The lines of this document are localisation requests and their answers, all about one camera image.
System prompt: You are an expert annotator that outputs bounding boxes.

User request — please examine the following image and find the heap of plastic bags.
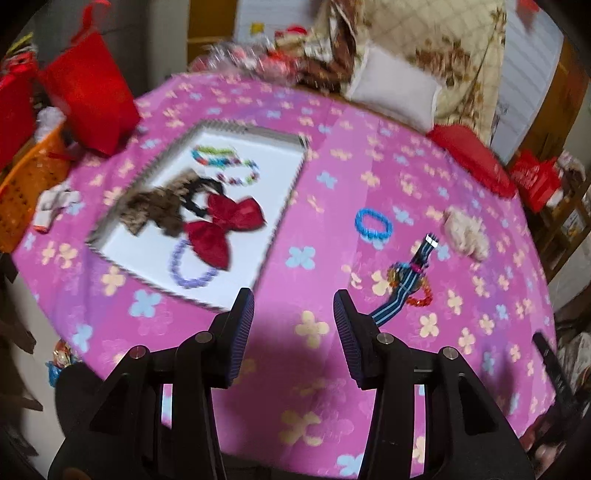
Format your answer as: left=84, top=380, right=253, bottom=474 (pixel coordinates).
left=191, top=34, right=305, bottom=86

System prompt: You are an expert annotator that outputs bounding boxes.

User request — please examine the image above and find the red cloth bag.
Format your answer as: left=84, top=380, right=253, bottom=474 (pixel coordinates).
left=0, top=55, right=40, bottom=171

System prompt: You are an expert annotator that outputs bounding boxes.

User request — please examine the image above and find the wooden chair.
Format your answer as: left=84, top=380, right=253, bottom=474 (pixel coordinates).
left=538, top=166, right=591, bottom=282

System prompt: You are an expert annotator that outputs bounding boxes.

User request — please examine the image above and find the orange bead bracelet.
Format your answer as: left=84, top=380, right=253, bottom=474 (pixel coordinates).
left=387, top=263, right=435, bottom=308

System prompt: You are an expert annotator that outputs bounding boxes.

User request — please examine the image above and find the white slatted headboard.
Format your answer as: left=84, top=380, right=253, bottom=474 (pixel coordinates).
left=233, top=0, right=566, bottom=162

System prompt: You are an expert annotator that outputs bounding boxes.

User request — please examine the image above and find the white pillow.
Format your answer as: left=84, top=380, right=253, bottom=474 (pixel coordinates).
left=346, top=45, right=439, bottom=132

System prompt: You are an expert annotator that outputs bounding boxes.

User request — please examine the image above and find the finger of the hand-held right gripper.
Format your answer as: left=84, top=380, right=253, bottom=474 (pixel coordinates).
left=532, top=330, right=579, bottom=416

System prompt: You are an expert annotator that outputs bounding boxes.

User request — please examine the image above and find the cream floral quilt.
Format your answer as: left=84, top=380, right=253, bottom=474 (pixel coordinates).
left=360, top=0, right=509, bottom=127

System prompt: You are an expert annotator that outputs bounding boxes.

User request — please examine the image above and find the red gift bag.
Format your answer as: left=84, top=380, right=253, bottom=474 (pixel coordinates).
left=39, top=0, right=141, bottom=157

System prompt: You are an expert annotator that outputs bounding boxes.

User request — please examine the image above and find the colourful snack packet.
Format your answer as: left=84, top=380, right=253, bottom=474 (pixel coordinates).
left=46, top=339, right=88, bottom=386

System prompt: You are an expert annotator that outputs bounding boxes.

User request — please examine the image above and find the blue sequin scrunchie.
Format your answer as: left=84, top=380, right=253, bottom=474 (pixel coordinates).
left=355, top=209, right=393, bottom=243

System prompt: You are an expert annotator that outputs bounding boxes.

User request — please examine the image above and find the striped shallow box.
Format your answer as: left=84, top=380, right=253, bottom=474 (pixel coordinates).
left=85, top=119, right=311, bottom=313

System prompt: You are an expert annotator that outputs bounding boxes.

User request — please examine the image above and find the red bag with white print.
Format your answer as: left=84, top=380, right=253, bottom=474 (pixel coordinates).
left=508, top=150, right=561, bottom=213

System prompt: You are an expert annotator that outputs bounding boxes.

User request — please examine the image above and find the red satin bow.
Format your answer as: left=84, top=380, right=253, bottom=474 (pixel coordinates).
left=184, top=194, right=267, bottom=271

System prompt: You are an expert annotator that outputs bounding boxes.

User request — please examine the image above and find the white cloth item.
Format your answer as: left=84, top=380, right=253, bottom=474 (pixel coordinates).
left=33, top=185, right=83, bottom=230

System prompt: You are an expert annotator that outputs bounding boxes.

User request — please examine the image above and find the red ruffled pillow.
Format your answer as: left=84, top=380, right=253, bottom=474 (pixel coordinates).
left=427, top=124, right=518, bottom=198

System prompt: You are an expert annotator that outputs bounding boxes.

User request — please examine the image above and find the brown patterned quilt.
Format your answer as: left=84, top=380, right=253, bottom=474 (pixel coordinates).
left=295, top=0, right=370, bottom=90

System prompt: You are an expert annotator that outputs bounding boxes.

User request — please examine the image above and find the black scrunchie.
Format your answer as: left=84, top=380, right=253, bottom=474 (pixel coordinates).
left=182, top=178, right=225, bottom=217

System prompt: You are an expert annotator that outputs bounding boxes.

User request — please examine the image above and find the brown bow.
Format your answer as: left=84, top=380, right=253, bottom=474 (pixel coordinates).
left=121, top=170, right=197, bottom=238

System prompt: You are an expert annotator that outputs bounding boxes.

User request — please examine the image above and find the cream dotted scrunchie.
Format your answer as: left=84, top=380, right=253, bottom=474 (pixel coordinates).
left=442, top=208, right=490, bottom=261

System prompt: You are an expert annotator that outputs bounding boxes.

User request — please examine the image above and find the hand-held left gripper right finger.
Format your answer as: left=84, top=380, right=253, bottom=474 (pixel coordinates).
left=332, top=289, right=532, bottom=462

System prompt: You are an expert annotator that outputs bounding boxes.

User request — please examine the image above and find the orange plastic basket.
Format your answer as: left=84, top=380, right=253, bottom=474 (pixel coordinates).
left=0, top=124, right=77, bottom=254

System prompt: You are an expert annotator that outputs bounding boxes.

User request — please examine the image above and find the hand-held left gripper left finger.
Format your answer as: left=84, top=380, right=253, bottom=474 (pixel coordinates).
left=60, top=287, right=256, bottom=462

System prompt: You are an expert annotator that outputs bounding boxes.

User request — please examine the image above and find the blue striped ribbon band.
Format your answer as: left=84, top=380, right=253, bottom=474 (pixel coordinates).
left=372, top=234, right=439, bottom=326

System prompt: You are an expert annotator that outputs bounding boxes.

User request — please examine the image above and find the purple bead bracelet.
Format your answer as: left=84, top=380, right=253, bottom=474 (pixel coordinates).
left=172, top=237, right=220, bottom=289

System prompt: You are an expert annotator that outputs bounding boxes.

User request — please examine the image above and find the multicolour bead bracelet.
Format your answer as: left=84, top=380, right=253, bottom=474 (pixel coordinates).
left=191, top=145, right=241, bottom=169
left=217, top=159, right=259, bottom=188

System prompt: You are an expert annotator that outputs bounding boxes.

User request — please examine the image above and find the pink floral bed sheet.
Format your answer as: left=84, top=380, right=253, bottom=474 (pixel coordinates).
left=11, top=71, right=557, bottom=480

